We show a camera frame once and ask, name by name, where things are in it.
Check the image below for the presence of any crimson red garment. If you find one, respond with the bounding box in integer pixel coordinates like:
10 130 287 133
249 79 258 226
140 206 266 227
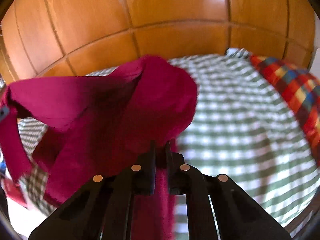
0 55 199 240

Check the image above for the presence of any green white checkered bedsheet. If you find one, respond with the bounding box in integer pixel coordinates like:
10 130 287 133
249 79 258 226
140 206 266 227
17 48 320 240

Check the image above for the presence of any red plaid pillow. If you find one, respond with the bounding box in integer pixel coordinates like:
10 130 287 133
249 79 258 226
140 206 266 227
249 55 319 165

